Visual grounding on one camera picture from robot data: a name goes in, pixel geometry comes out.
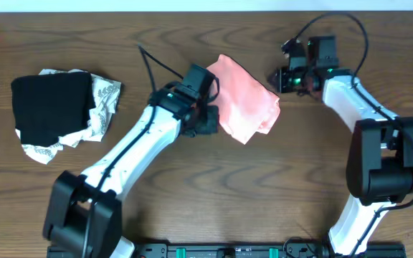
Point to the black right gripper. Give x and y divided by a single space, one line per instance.
283 80

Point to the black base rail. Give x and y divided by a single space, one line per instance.
291 249

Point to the white leaf-patterned garment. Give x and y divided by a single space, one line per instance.
106 94

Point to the black folded garment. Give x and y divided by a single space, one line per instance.
47 107

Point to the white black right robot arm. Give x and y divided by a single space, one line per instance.
379 170

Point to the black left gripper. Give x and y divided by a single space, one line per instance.
208 124

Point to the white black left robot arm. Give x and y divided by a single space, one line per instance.
84 216

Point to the pink t-shirt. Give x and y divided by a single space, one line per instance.
245 106

